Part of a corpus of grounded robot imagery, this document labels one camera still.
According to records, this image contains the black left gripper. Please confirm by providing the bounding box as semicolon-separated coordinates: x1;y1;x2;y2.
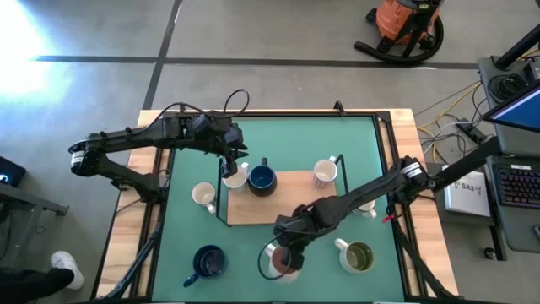
192;111;250;179

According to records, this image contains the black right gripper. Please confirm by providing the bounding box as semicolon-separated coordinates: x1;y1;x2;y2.
273;204;318;272

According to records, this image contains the pink mug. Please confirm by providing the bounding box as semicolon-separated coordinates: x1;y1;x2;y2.
263;242;301;285

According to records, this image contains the navy mug blue interior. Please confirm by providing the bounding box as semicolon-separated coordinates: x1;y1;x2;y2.
247;156;278;198

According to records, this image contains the white mug olive interior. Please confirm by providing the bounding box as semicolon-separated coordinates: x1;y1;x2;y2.
333;237;375;274

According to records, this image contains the streaked navy mug tan base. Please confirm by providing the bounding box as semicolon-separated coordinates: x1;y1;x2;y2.
182;244;230;289

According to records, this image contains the white mug red pattern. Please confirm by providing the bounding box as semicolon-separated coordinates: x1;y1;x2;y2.
311;155;339;190

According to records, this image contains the wooden tray board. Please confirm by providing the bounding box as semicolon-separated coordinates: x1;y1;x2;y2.
215;154;350;228

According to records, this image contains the green table mat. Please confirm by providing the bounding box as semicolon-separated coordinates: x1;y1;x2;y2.
150;116;407;303

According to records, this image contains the person's white shoe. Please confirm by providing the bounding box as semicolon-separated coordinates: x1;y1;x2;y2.
51;250;85;291

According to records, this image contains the white box with lettering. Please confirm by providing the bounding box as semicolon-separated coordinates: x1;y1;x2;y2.
443;170;492;219

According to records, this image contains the grey metal stand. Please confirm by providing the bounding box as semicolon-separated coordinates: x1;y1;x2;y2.
0;182;70;254

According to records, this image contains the black slanted metal bar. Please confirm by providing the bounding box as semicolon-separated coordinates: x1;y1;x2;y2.
429;137;505;193

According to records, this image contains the orange shop vacuum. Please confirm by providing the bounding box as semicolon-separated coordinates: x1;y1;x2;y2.
364;0;444;47

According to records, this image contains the black device with blue light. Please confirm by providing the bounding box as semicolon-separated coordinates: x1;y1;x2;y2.
0;155;27;189

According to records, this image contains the black power strip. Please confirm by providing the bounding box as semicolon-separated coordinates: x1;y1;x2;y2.
454;120;487;145

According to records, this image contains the person's leg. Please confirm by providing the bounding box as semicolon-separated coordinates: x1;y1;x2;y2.
0;266;76;304

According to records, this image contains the grey desk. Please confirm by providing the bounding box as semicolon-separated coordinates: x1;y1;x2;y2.
477;54;540;254

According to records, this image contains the black keyboard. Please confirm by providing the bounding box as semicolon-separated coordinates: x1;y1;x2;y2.
490;162;540;209

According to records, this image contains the computer monitor blue screen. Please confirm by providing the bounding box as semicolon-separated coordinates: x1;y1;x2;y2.
482;82;540;134

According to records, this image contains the black pole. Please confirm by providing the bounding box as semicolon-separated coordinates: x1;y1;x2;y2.
494;34;540;72

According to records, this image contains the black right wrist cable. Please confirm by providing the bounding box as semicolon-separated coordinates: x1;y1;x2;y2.
256;233;299;282

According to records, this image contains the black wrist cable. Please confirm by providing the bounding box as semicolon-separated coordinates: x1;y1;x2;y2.
256;233;299;282
143;87;251;128

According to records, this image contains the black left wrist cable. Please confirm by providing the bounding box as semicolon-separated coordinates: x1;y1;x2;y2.
143;87;251;128

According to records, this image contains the black vacuum hose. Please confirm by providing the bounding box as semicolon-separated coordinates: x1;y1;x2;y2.
354;14;446;65

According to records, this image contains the yellow floor cable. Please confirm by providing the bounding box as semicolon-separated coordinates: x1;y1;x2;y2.
417;82;483;164

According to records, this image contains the coiled black cable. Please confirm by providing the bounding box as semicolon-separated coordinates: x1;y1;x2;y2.
488;72;528;102

